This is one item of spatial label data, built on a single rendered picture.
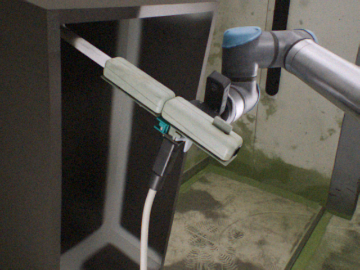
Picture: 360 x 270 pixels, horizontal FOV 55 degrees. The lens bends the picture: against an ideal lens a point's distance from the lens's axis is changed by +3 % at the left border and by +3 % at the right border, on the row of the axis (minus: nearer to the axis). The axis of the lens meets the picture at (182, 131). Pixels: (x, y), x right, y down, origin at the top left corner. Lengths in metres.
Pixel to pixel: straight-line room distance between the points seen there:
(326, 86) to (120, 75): 0.42
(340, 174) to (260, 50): 2.11
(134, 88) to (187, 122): 0.13
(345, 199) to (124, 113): 2.02
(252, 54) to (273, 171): 2.27
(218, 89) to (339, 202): 2.39
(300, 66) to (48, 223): 0.69
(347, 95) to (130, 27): 0.84
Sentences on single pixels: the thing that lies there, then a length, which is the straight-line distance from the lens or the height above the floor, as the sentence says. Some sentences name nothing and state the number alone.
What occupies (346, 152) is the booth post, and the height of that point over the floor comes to 0.55.
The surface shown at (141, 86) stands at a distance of 0.63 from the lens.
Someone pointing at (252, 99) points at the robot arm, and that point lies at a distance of 0.88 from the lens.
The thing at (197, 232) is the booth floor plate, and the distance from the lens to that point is 2.56.
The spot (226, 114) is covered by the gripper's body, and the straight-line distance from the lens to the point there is 0.78.
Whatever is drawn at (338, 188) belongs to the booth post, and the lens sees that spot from 2.93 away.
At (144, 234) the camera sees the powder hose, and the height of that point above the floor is 1.15.
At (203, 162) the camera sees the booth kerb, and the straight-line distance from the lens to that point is 3.26.
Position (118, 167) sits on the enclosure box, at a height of 0.91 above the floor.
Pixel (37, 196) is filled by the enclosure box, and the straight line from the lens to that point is 0.87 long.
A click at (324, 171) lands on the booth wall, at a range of 2.90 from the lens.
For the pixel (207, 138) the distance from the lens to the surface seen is 0.58.
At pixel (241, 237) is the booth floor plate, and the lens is 2.56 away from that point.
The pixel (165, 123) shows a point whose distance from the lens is 0.62.
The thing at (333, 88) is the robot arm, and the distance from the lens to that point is 0.75.
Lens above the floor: 1.67
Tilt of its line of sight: 23 degrees down
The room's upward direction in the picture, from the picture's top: straight up
